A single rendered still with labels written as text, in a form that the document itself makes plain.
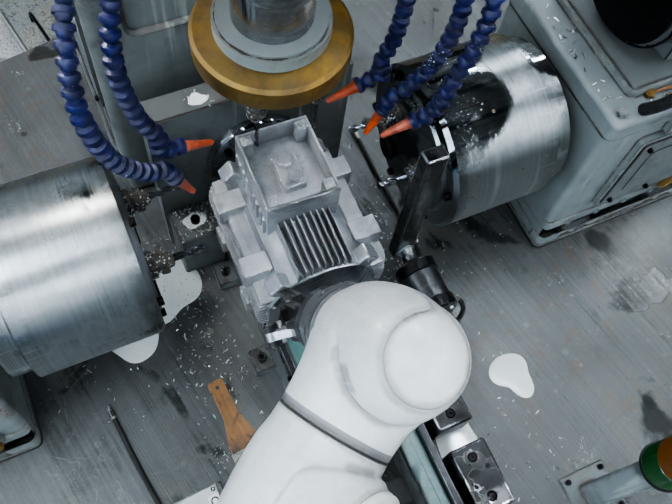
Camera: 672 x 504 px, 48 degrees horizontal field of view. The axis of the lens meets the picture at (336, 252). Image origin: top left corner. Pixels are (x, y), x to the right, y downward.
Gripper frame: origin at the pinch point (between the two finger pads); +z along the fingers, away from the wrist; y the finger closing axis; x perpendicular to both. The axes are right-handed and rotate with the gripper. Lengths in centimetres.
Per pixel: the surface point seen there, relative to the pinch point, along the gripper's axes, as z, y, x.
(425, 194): -3.7, -19.3, -7.6
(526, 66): 3.8, -42.4, -18.8
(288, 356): 14.8, 0.5, 9.6
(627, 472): -6, -34, 36
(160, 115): 11.2, 6.5, -27.4
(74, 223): 3.3, 20.9, -17.6
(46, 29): 117, 16, -67
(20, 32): 118, 22, -68
